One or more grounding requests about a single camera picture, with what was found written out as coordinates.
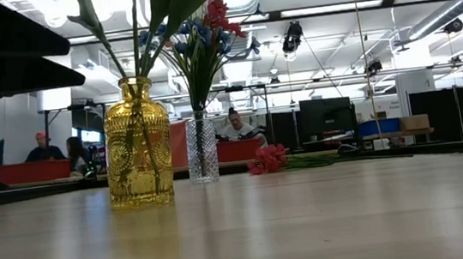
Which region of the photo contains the red storage bin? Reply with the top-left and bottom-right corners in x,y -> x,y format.
0,158 -> 73,187
216,138 -> 264,164

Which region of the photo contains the yellow embossed glass vase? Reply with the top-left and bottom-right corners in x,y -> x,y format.
97,73 -> 179,212

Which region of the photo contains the red artificial flower bunch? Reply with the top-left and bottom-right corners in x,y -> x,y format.
244,136 -> 342,177
181,0 -> 262,177

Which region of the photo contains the clear diamond-cut glass vase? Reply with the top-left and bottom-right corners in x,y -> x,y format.
183,108 -> 222,185

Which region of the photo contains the black metal frame table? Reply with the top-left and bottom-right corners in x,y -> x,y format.
37,100 -> 110,161

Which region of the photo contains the red partition panel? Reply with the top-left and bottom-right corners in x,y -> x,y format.
168,120 -> 193,169

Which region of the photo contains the black overhead light bar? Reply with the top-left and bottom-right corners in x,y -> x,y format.
65,0 -> 463,48

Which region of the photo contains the white square pillar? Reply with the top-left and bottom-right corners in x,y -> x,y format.
394,69 -> 438,117

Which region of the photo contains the black ceiling-mounted camera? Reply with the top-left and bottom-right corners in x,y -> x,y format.
364,58 -> 384,76
279,21 -> 306,55
442,17 -> 463,35

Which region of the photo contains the thin yellow hanging cord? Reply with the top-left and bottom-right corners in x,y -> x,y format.
349,0 -> 385,149

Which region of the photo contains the person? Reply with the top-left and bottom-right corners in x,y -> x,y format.
214,103 -> 269,149
22,129 -> 66,164
63,135 -> 90,178

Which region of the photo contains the blue plastic bin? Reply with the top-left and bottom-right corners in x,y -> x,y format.
358,117 -> 401,137

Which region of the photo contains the wooden side table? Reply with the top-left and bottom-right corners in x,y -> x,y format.
361,126 -> 436,151

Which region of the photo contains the brown cardboard box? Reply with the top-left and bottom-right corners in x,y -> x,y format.
399,113 -> 430,131

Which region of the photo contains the black aluminium frame rail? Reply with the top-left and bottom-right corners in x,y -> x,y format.
0,139 -> 463,210

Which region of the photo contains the black partition panel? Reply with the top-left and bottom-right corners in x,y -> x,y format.
408,87 -> 463,147

